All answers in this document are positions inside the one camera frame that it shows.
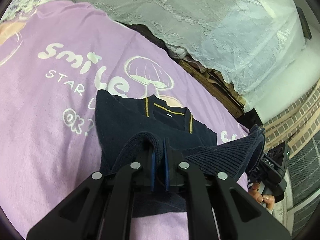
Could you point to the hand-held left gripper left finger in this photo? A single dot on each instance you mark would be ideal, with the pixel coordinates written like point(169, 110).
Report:
point(151, 165)

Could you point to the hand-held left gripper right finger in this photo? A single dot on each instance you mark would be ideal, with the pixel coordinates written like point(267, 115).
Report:
point(166, 165)

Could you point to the navy blue cardigan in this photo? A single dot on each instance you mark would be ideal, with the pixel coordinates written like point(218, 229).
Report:
point(120, 120)

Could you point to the person's right forearm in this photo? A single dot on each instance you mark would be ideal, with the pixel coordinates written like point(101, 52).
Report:
point(249, 182)

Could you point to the person's right hand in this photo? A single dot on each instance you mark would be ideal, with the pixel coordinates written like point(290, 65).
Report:
point(261, 197)

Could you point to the brown woven mat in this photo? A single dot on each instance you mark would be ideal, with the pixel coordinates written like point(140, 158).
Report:
point(220, 87)

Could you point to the purple printed blanket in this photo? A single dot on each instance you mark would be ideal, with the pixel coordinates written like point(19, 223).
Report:
point(50, 130)

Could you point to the white crumpled cloth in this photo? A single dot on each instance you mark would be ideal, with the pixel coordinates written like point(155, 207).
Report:
point(178, 51)

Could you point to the white lace cloth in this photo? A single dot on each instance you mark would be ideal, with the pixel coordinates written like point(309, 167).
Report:
point(200, 17)

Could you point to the white purple floral bedsheet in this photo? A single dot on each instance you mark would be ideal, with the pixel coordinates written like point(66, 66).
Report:
point(20, 5)

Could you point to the dark wall box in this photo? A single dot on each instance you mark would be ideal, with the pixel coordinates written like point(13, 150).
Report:
point(305, 25)

